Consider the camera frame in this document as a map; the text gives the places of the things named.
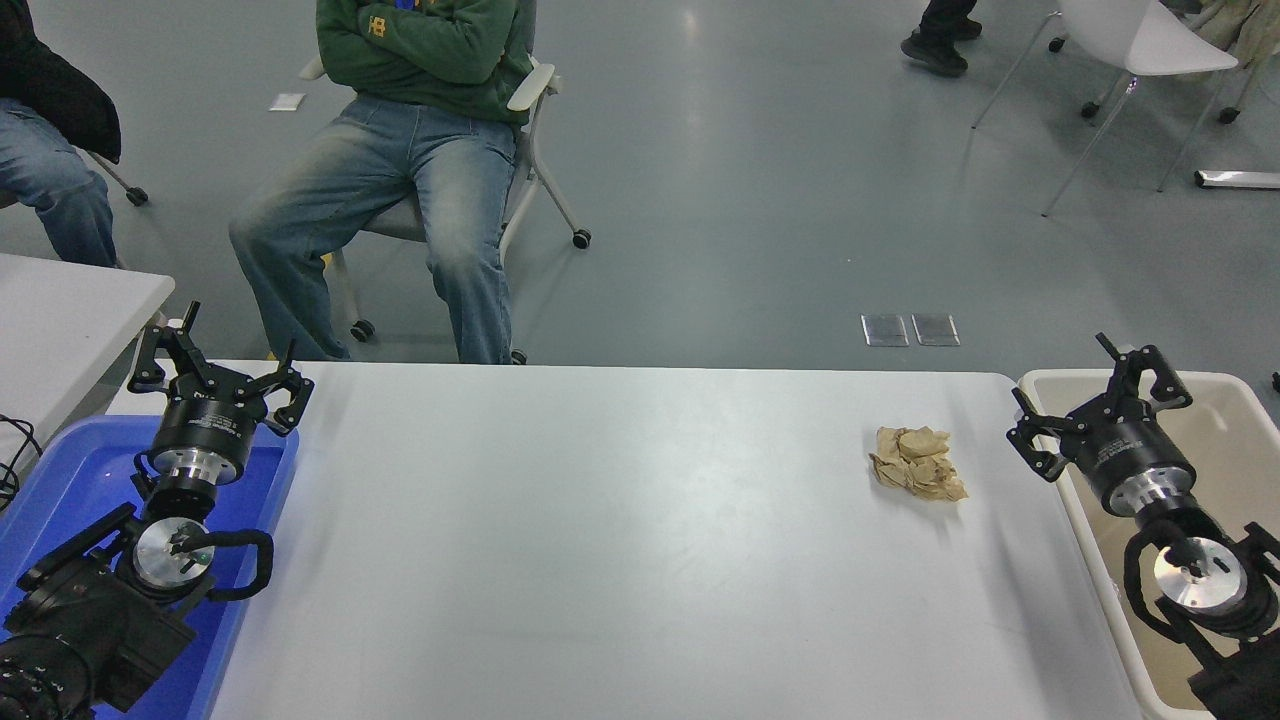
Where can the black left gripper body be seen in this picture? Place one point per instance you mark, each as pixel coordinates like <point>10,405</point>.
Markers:
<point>207,423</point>

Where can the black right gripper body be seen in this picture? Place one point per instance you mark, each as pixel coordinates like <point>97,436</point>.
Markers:
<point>1135,450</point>

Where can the tan paper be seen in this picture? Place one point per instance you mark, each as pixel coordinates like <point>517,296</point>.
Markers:
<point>920,465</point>

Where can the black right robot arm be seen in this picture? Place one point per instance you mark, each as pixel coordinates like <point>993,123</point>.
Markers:
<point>1240,680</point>

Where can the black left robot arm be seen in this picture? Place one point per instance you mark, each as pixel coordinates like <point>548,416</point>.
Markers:
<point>90,620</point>

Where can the large pale plastic bin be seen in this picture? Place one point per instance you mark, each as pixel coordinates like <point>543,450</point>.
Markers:
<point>1240,440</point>

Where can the white side table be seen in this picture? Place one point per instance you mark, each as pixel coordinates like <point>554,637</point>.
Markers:
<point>60,320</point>

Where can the blue plastic tray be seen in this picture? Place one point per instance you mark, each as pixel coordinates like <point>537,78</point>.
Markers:
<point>70,470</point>

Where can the silver floor plate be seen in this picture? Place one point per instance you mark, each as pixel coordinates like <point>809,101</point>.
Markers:
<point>885,330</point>
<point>935,328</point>

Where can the grey rolling chair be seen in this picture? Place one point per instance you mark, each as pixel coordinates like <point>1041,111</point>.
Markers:
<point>132,194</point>

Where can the silver metal bar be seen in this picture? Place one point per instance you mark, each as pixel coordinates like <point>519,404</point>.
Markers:
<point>1240,178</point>

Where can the person at picture edge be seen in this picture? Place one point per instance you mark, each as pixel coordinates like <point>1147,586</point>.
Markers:
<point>50,190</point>

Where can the white plastic chair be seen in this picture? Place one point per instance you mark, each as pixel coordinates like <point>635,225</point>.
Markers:
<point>1150,35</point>

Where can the seated person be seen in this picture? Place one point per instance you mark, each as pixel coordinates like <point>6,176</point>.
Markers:
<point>430,50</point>

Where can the beige cloth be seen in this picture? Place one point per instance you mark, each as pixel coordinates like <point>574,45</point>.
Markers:
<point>1245,25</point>

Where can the grey office chair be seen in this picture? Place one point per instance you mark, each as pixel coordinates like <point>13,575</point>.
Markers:
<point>528,88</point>

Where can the standing person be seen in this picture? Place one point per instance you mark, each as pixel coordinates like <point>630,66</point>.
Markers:
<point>940,45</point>

